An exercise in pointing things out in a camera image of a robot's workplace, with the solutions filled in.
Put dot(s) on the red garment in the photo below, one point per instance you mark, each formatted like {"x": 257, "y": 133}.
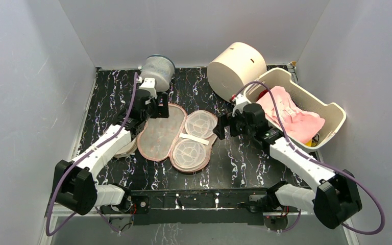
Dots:
{"x": 262, "y": 94}

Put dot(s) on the strawberry print mesh laundry bag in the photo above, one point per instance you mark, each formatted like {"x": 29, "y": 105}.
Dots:
{"x": 185, "y": 139}

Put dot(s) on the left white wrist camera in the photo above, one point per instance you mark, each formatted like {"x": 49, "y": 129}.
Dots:
{"x": 148, "y": 84}

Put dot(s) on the cream perforated laundry basket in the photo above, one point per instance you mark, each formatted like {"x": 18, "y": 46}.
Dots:
{"x": 333, "y": 114}

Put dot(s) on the pink bra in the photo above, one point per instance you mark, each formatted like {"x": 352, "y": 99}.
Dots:
{"x": 299, "y": 124}

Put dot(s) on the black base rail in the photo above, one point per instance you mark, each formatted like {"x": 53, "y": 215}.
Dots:
{"x": 202, "y": 206}

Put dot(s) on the yellow bra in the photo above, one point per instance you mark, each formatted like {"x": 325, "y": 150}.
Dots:
{"x": 312, "y": 143}

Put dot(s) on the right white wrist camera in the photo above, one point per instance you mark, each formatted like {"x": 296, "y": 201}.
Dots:
{"x": 239, "y": 101}

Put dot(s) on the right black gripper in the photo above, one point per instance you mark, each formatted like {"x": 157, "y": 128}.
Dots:
{"x": 229, "y": 124}

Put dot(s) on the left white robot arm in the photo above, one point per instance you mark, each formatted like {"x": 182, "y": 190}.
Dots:
{"x": 73, "y": 184}

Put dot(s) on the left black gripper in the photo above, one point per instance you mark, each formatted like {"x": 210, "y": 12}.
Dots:
{"x": 160, "y": 112}

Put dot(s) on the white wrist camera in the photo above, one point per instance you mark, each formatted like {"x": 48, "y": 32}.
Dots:
{"x": 239, "y": 101}
{"x": 148, "y": 84}

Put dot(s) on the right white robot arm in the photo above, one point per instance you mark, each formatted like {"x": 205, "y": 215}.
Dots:
{"x": 333, "y": 197}

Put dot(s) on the cream round tub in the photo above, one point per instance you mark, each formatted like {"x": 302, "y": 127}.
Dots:
{"x": 237, "y": 65}

